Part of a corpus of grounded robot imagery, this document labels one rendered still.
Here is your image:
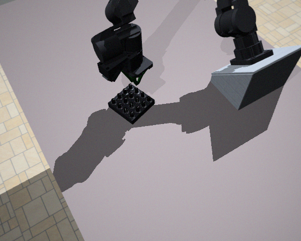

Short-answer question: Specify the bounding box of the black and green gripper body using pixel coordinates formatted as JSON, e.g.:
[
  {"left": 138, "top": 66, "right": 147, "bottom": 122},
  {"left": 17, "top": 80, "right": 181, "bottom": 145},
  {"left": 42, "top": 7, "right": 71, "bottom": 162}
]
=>
[{"left": 123, "top": 48, "right": 153, "bottom": 78}]

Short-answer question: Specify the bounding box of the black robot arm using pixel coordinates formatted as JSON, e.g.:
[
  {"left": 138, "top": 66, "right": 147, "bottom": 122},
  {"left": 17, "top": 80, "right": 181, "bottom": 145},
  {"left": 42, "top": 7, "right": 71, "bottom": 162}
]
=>
[{"left": 91, "top": 0, "right": 274, "bottom": 82}]

